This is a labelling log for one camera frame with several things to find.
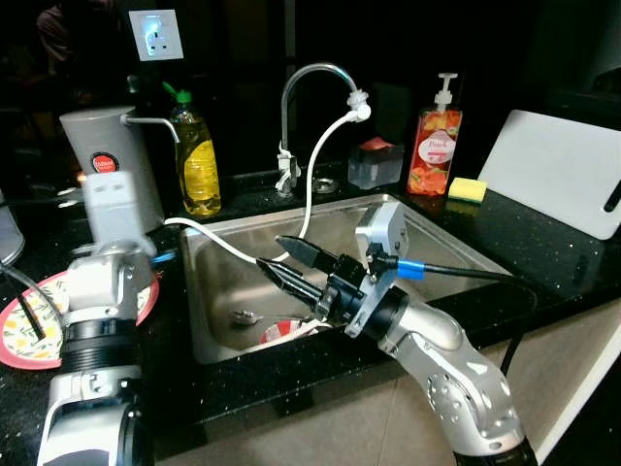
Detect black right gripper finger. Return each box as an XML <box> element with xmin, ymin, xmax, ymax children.
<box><xmin>274</xmin><ymin>234</ymin><xmax>343</xmax><ymax>277</ymax></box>
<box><xmin>256</xmin><ymin>257</ymin><xmax>328</xmax><ymax>314</ymax></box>

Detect red rimmed plate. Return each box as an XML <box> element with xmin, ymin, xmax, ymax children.
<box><xmin>256</xmin><ymin>317</ymin><xmax>333</xmax><ymax>348</ymax></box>

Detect metal spoon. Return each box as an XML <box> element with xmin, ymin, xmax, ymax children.
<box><xmin>227</xmin><ymin>310</ymin><xmax>265</xmax><ymax>327</ymax></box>

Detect stainless steel sink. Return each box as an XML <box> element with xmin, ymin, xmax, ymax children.
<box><xmin>179</xmin><ymin>193</ymin><xmax>507</xmax><ymax>367</ymax></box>

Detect clear plastic container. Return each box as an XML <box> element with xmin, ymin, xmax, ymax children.
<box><xmin>346</xmin><ymin>137</ymin><xmax>405</xmax><ymax>191</ymax></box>

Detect chrome curved faucet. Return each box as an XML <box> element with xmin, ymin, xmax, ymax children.
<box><xmin>276</xmin><ymin>62</ymin><xmax>372</xmax><ymax>198</ymax></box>

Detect yellow dish soap bottle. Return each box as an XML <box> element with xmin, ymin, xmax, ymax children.
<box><xmin>163</xmin><ymin>82</ymin><xmax>223</xmax><ymax>217</ymax></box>

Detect yellow sponge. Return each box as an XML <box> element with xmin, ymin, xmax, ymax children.
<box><xmin>446</xmin><ymin>176</ymin><xmax>489</xmax><ymax>206</ymax></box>

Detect orange pump soap bottle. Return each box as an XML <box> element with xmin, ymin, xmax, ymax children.
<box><xmin>407</xmin><ymin>72</ymin><xmax>465</xmax><ymax>198</ymax></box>

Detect white cutting board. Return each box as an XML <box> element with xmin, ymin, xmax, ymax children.
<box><xmin>476</xmin><ymin>109</ymin><xmax>621</xmax><ymax>242</ymax></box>

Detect grey rounded object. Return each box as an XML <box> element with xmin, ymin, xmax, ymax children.
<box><xmin>0</xmin><ymin>192</ymin><xmax>27</xmax><ymax>270</ymax></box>

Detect black cable with blue tape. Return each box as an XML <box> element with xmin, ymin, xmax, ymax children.
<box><xmin>367</xmin><ymin>253</ymin><xmax>540</xmax><ymax>382</ymax></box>

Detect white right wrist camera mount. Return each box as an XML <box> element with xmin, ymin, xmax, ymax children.
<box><xmin>343</xmin><ymin>201</ymin><xmax>415</xmax><ymax>340</ymax></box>

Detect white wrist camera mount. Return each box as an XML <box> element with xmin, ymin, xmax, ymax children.
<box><xmin>65</xmin><ymin>172</ymin><xmax>159</xmax><ymax>324</ymax></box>
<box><xmin>343</xmin><ymin>201</ymin><xmax>415</xmax><ymax>340</ymax></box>

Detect white flexible hose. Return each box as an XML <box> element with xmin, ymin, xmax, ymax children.
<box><xmin>163</xmin><ymin>97</ymin><xmax>373</xmax><ymax>265</ymax></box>

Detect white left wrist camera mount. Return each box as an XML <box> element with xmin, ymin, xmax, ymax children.
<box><xmin>65</xmin><ymin>172</ymin><xmax>159</xmax><ymax>324</ymax></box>

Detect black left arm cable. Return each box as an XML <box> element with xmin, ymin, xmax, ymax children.
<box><xmin>0</xmin><ymin>262</ymin><xmax>71</xmax><ymax>344</ymax></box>

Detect white wall socket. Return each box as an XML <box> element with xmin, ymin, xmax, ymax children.
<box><xmin>130</xmin><ymin>9</ymin><xmax>184</xmax><ymax>63</ymax></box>

